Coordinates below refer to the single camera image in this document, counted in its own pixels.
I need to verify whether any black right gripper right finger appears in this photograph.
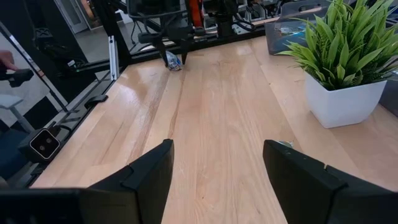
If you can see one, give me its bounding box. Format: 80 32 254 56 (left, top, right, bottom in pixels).
262 139 398 224

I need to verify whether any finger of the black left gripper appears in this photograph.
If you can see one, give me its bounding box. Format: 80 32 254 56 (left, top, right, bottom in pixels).
179 39 191 65
155 39 171 68

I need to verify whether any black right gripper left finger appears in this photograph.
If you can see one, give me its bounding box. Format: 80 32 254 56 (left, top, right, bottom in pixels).
79 138 175 224

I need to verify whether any silver blue granola bar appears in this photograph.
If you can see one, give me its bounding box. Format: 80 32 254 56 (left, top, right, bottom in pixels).
164 50 183 72

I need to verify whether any orange plastic part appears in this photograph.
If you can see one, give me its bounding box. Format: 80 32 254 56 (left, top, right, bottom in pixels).
189 0 205 29

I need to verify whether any black plastic clip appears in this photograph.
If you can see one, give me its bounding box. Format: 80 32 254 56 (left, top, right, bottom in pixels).
83 93 109 110

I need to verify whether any green plant in white pot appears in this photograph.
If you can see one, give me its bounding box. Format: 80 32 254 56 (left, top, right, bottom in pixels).
275 0 398 129

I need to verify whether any blue seat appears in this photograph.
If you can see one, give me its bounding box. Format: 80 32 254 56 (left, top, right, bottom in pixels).
0 127 32 181

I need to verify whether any person's hand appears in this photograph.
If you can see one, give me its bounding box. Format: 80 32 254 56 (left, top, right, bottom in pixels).
0 49 19 72

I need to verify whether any grey stool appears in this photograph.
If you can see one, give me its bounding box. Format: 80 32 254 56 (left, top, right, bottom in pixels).
0 93 35 133

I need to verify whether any silver aluminium extrusion post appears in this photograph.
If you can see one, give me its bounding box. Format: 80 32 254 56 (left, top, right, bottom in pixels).
108 35 121 82

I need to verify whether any black table-level camera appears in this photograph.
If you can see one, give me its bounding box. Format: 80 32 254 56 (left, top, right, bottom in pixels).
17 126 62 165

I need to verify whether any black teleoperation handle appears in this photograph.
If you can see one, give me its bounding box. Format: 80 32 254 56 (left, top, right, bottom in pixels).
0 68 35 88

